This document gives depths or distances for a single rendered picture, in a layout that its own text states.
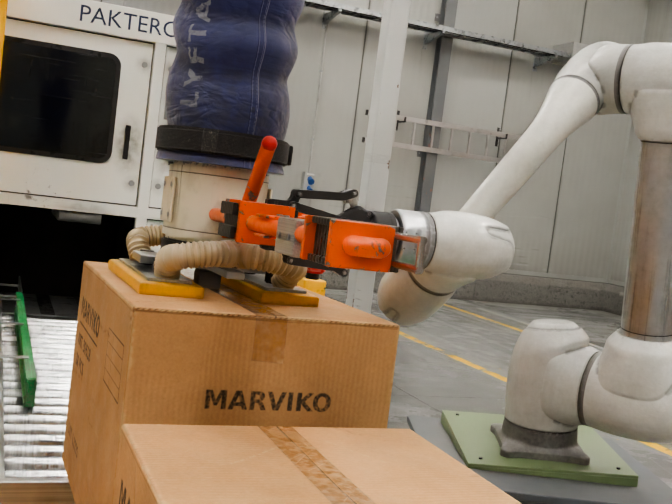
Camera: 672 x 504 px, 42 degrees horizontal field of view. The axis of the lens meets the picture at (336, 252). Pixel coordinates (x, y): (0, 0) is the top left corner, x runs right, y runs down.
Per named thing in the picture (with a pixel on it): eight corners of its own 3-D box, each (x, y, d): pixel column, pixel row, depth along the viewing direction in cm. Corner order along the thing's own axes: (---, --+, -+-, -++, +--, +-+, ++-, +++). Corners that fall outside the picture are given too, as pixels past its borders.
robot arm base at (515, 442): (567, 430, 201) (570, 406, 201) (591, 466, 179) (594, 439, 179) (486, 422, 202) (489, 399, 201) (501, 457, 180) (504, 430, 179)
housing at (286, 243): (271, 251, 111) (275, 215, 111) (321, 256, 114) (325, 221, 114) (289, 257, 105) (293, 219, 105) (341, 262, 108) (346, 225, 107)
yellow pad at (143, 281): (107, 269, 163) (110, 242, 163) (161, 273, 167) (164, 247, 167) (138, 295, 132) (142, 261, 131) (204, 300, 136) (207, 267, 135)
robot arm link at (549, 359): (522, 404, 199) (533, 308, 196) (601, 425, 188) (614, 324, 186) (489, 418, 186) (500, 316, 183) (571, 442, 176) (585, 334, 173)
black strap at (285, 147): (144, 149, 158) (146, 127, 158) (267, 166, 167) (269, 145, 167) (169, 147, 137) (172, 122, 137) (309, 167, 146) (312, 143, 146)
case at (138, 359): (61, 460, 175) (83, 260, 173) (254, 460, 191) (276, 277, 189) (101, 597, 120) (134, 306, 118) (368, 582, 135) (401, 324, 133)
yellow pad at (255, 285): (207, 277, 170) (210, 252, 170) (257, 282, 174) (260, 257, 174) (260, 304, 139) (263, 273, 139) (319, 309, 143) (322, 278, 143)
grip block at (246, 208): (215, 236, 131) (220, 197, 131) (277, 243, 135) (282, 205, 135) (230, 241, 124) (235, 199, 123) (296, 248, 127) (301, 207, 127)
